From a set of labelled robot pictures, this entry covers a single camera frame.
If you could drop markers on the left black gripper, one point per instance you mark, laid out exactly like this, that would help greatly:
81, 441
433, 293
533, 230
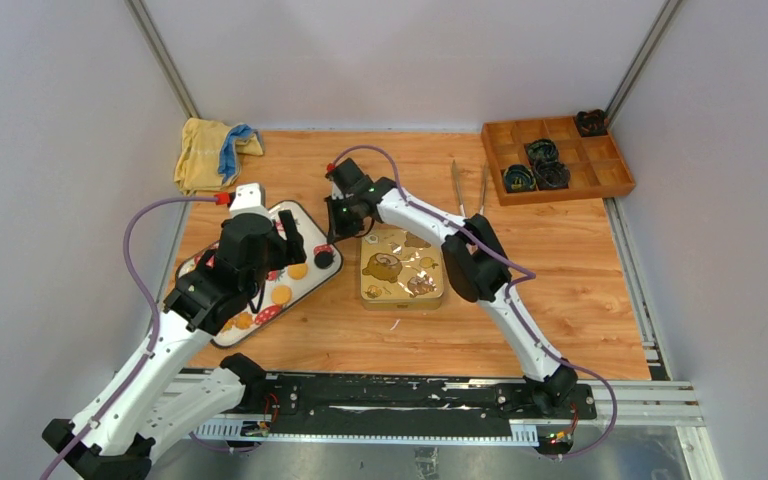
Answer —
289, 250

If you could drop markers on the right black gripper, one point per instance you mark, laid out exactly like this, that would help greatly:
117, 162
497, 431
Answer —
338, 227

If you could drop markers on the white strawberry tray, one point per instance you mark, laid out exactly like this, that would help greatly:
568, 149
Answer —
284, 288

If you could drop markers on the gold cookie tin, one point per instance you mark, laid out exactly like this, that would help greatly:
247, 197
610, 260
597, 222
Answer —
400, 301

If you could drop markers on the metal tongs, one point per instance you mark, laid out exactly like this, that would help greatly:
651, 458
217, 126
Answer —
470, 188

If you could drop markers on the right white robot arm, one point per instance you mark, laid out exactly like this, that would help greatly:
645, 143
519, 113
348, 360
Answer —
478, 268

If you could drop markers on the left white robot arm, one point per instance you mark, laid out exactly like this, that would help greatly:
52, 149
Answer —
124, 430

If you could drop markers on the black sandwich cookie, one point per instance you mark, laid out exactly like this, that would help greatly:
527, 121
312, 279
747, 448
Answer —
324, 259

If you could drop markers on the blue cloth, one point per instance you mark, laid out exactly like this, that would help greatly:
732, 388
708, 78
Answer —
227, 163

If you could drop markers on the yellow cloth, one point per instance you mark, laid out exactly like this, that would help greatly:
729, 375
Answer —
196, 167

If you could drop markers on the wooden compartment box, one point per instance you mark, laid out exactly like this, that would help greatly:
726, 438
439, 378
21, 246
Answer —
597, 167

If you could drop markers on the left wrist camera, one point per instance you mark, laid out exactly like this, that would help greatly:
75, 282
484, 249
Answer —
248, 198

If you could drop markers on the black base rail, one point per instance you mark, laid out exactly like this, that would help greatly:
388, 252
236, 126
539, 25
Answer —
401, 410

